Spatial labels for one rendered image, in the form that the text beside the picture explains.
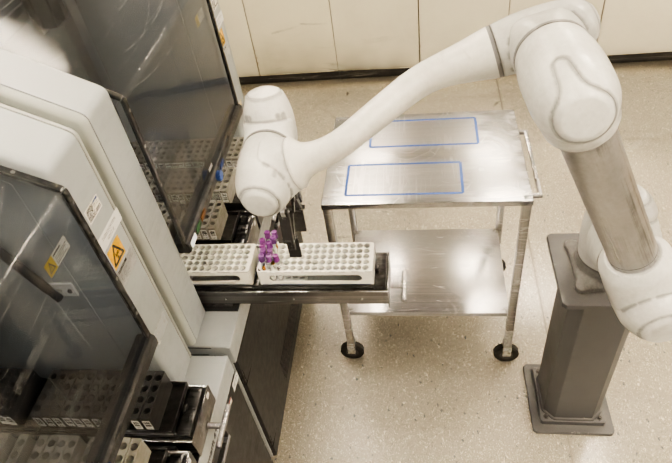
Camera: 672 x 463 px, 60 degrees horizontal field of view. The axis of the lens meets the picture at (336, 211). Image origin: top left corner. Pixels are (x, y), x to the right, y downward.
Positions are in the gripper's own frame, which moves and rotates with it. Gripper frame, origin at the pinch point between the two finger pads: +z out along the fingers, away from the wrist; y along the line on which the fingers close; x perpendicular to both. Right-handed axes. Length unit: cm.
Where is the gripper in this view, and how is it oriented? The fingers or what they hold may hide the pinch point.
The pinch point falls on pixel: (297, 235)
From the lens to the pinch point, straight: 145.6
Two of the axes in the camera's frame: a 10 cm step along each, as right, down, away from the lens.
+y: 1.0, -6.8, 7.2
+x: -9.9, 0.2, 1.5
